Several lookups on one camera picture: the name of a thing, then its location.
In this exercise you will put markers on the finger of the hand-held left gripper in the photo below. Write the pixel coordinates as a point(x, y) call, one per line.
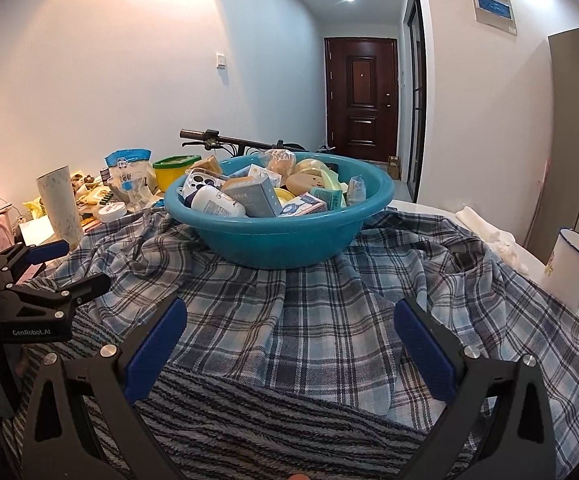
point(46, 251)
point(79, 290)

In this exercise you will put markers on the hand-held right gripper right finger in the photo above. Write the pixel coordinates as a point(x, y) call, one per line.
point(424, 355)

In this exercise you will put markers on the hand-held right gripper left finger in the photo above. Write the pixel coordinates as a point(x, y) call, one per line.
point(154, 355)

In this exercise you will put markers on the teal plastic basin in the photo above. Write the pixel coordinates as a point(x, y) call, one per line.
point(279, 245)

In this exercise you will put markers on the white wet wipes pack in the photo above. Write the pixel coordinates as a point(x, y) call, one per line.
point(302, 206)

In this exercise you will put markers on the white paper sheet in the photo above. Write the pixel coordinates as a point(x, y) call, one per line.
point(36, 234)

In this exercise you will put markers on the pink pouch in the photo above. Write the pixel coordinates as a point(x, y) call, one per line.
point(1, 230)

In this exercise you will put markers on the yellow plastic bag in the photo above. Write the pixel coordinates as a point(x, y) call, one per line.
point(34, 206)

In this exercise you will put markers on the white marbled tumbler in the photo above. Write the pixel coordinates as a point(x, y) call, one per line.
point(61, 205)

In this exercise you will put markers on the yellow patterned snack bag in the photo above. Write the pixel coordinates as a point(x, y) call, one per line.
point(89, 192)

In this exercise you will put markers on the white jar with lid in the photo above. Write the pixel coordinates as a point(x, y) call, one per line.
point(112, 211)

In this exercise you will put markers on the blue white powder bag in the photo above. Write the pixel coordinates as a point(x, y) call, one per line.
point(127, 170)

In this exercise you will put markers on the blue plaid cloth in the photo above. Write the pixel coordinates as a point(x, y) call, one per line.
point(319, 310)

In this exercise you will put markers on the grey striped fuzzy blanket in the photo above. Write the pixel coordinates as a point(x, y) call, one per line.
point(269, 425)

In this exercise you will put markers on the crumpled white tissues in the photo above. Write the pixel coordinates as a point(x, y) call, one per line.
point(474, 220)

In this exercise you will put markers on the yellow container with green rim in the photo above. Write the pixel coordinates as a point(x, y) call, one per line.
point(169, 175)

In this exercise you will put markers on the white phone case with holes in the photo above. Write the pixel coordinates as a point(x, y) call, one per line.
point(199, 180)

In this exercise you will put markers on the white plastic bottle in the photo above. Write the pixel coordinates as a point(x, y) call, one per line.
point(217, 202)

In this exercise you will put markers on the white enamel mug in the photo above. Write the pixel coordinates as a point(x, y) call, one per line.
point(567, 270)

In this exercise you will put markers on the beige cardboard box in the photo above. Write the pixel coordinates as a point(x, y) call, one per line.
point(207, 165)

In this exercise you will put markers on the small clear plastic packet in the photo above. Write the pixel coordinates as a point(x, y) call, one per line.
point(358, 189)

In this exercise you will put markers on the green packet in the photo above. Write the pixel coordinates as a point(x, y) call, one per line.
point(329, 197)

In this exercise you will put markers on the small cardboard box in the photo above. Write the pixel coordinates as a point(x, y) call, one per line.
point(394, 167)

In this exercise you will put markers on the beige soap packet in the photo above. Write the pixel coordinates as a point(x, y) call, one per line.
point(237, 183)

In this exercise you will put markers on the white blue carton box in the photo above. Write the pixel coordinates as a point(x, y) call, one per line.
point(262, 197)

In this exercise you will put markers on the yellow round lid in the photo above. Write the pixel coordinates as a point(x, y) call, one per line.
point(284, 195)

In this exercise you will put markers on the tan round container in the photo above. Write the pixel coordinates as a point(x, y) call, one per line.
point(303, 184)

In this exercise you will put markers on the pale yellow round container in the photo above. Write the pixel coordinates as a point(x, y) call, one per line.
point(314, 166)

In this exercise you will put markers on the packaged bread bun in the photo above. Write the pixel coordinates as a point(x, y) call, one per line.
point(280, 160)

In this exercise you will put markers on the beige refrigerator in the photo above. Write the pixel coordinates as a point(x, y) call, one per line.
point(574, 135)

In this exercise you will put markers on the dark brown entrance door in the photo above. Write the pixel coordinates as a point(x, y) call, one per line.
point(362, 95)

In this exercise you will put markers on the black framed sliding glass door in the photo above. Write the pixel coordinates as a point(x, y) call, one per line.
point(414, 85)

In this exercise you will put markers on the white wall switch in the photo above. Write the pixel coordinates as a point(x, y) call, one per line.
point(222, 60)

